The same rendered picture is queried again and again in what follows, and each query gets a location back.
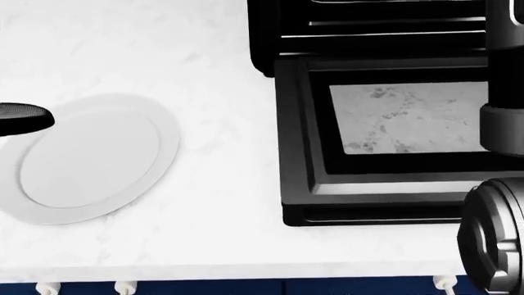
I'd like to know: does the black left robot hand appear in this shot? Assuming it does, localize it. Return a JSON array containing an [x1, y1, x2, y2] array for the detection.
[[0, 102, 56, 138]]

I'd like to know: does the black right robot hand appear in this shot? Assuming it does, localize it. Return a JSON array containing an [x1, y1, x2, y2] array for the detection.
[[485, 0, 524, 52]]

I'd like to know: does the white round plate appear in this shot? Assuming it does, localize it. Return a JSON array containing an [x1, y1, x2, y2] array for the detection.
[[0, 93, 182, 226]]

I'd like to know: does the black oven tray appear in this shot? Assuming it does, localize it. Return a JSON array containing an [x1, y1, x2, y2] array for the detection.
[[280, 16, 488, 57]]

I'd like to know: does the blue counter cabinet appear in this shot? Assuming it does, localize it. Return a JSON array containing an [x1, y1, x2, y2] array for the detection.
[[0, 275, 468, 295]]

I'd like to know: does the black toaster oven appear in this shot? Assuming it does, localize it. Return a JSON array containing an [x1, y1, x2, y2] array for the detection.
[[246, 0, 489, 79]]

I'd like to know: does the black glass oven door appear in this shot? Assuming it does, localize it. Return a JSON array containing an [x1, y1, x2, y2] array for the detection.
[[273, 56, 524, 229]]

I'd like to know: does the white cabinet handle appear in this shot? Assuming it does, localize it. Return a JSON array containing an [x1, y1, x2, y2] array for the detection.
[[114, 280, 138, 295], [432, 275, 459, 295], [34, 280, 61, 295]]

